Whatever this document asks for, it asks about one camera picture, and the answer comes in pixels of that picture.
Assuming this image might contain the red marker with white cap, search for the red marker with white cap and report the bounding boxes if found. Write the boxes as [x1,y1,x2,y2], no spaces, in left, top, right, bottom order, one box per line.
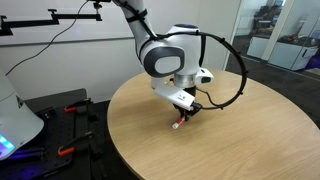
[171,115,187,131]

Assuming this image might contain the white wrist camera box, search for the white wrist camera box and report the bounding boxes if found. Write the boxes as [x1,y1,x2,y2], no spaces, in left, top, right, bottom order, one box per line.
[154,82,197,112]

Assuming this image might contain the thin black hanging cable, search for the thin black hanging cable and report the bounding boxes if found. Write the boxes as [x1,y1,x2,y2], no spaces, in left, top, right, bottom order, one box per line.
[4,1,90,77]

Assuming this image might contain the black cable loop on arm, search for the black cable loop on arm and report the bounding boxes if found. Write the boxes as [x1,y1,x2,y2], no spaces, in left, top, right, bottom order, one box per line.
[116,0,249,111]

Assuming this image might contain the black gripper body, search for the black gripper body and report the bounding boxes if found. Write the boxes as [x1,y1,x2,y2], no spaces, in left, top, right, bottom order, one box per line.
[172,87,203,117]

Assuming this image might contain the orange handled black clamp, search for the orange handled black clamp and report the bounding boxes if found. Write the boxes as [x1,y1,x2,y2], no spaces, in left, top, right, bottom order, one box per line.
[56,131,95,158]
[63,97,93,115]

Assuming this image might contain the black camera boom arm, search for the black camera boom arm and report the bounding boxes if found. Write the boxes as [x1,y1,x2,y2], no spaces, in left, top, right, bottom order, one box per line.
[0,0,104,37]

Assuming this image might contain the white storage cabinet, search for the white storage cabinet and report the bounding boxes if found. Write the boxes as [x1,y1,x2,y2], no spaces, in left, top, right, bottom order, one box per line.
[247,35,278,61]
[267,41,320,72]

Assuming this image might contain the black perforated breadboard plate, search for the black perforated breadboard plate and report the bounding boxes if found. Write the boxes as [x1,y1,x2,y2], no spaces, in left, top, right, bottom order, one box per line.
[0,105,78,180]

